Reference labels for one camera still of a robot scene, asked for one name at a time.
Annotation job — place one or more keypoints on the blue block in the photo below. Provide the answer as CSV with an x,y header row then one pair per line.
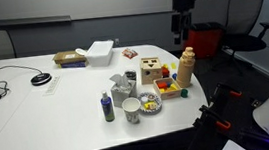
x,y
174,76

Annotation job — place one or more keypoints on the black office chair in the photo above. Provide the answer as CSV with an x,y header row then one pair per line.
x,y
244,16

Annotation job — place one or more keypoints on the white label strip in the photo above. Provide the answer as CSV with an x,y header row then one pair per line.
x,y
51,85

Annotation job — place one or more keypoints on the white wall outlet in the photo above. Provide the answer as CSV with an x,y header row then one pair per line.
x,y
117,41

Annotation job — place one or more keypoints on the black round speaker puck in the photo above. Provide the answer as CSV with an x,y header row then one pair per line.
x,y
41,78

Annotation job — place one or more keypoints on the small white object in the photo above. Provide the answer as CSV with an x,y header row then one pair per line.
x,y
144,100

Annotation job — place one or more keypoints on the black cup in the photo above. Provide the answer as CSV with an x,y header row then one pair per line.
x,y
130,75

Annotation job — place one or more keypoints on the red snack packet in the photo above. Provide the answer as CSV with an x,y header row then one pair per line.
x,y
129,53

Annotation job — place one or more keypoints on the red knobby block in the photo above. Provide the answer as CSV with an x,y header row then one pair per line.
x,y
165,71

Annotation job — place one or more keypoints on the blue spray bottle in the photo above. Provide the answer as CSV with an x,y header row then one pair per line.
x,y
107,109

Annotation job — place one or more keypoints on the blue book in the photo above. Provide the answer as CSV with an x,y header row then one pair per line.
x,y
73,65

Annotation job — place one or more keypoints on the wooden shape sorter box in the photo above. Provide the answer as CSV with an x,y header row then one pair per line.
x,y
151,70

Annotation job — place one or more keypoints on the brown cardboard box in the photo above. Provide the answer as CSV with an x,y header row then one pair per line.
x,y
69,56

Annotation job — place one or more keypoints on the grey whiteboard tray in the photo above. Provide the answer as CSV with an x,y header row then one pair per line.
x,y
28,20

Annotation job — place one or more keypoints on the small yellow block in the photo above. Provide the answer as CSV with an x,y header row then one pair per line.
x,y
173,65

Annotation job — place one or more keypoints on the yellow triangular block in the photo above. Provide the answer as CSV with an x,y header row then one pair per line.
x,y
173,87

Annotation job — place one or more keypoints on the grey tissue box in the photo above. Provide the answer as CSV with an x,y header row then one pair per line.
x,y
122,91

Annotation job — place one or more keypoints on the red bin with black lid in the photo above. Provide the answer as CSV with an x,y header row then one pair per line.
x,y
204,40

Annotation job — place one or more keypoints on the white paper sheet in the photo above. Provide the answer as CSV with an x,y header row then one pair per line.
x,y
232,148

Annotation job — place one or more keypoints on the patterned blue bowl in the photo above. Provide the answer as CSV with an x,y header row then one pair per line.
x,y
155,98

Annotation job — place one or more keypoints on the green block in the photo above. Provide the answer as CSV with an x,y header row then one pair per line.
x,y
184,93

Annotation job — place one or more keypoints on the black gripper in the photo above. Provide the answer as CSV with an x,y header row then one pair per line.
x,y
183,2

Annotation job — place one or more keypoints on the white plastic container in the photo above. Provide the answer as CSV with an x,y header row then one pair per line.
x,y
100,53

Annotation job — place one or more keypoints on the white paper cup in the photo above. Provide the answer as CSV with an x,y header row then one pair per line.
x,y
132,110

